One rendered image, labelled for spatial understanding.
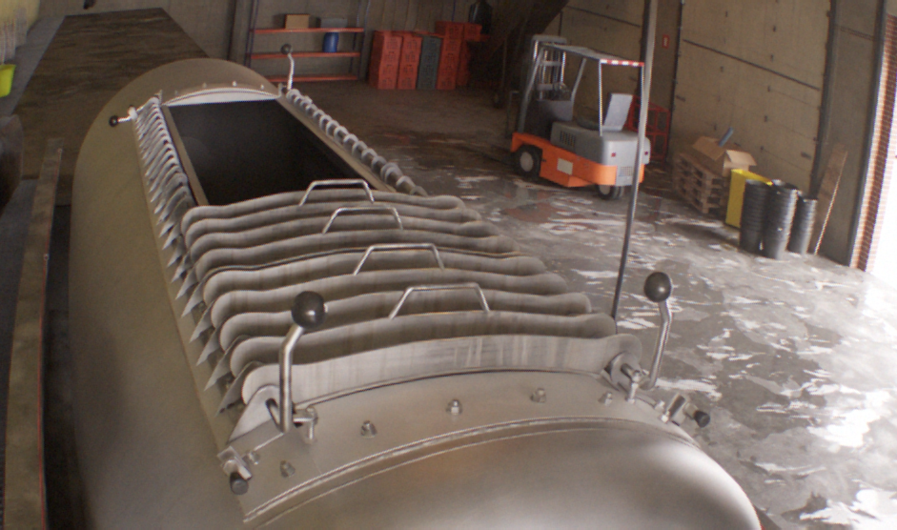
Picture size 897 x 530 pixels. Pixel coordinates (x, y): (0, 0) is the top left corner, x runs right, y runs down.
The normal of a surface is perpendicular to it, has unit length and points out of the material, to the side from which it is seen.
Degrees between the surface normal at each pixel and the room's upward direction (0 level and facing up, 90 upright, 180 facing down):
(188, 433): 40
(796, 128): 90
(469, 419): 5
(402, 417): 11
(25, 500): 0
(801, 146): 90
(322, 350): 90
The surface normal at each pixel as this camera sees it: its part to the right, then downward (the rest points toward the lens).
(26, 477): 0.11, -0.93
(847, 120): -0.91, 0.05
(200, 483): -0.50, -0.68
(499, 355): 0.40, 0.37
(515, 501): 0.25, -0.53
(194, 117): 0.31, 0.58
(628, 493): 0.46, -0.41
